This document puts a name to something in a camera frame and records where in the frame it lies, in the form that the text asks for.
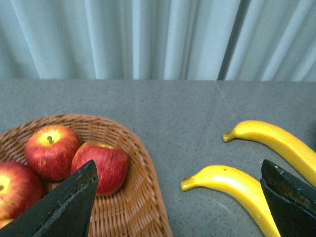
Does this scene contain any red apple with yellow top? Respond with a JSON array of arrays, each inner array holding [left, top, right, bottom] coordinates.
[[0, 161, 43, 220]]

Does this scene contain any brown wicker basket with apples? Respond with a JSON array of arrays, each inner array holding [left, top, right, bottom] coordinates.
[[0, 114, 172, 237]]

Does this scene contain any yellow banana with dark spot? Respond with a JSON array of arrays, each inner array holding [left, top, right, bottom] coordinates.
[[180, 165, 280, 237]]

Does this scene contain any dark red apple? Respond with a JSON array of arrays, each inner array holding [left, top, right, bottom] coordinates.
[[24, 125, 81, 182]]

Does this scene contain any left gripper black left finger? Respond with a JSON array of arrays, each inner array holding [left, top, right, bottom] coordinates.
[[0, 160, 98, 237]]

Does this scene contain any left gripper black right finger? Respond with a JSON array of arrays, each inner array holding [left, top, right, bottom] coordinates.
[[260, 159, 316, 237]]

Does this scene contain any red striped apple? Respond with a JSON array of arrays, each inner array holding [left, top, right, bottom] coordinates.
[[71, 141, 130, 197]]

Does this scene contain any yellow plastic banana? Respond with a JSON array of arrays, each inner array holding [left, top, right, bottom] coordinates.
[[223, 120, 316, 186]]

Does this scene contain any pale grey curtain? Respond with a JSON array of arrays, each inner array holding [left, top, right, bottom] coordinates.
[[0, 0, 316, 81]]

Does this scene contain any red-yellow apple, yellow side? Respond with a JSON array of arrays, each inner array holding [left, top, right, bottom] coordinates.
[[0, 219, 13, 229]]

